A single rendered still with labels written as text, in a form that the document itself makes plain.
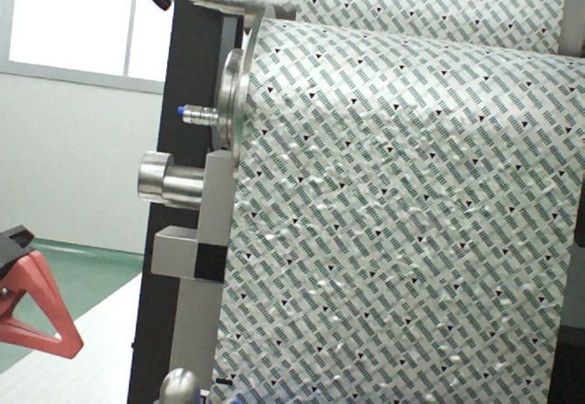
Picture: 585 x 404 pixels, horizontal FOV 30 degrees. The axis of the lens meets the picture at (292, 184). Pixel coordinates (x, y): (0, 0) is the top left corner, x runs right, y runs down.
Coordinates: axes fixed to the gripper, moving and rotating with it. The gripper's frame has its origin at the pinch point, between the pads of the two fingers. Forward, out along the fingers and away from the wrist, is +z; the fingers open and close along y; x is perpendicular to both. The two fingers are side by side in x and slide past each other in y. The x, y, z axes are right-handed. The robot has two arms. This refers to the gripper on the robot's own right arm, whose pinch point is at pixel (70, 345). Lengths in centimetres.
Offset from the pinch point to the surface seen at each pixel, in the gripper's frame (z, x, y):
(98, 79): -132, -83, -555
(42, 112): -147, -121, -556
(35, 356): -6, -22, -47
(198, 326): 6.4, 5.1, -7.2
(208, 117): -2.7, 19.1, -3.4
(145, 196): -3.3, 10.4, -7.6
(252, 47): -2.8, 25.4, 0.6
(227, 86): -2.8, 21.9, -1.9
